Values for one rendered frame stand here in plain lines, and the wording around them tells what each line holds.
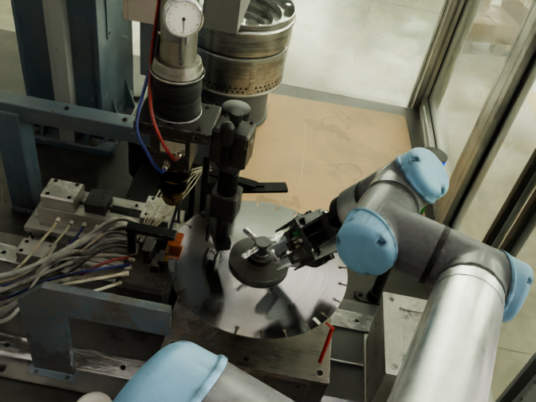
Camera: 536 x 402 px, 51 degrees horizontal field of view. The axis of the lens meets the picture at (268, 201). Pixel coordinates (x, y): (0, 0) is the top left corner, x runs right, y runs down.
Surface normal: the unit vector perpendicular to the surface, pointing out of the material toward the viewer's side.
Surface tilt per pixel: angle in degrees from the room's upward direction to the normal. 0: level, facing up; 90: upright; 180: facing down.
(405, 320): 0
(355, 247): 89
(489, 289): 20
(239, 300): 0
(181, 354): 27
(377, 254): 89
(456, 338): 15
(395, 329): 0
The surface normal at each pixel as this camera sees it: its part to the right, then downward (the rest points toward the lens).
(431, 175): 0.58, -0.41
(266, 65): 0.58, 0.60
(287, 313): 0.14, -0.74
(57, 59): -0.13, 0.65
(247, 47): 0.18, 0.67
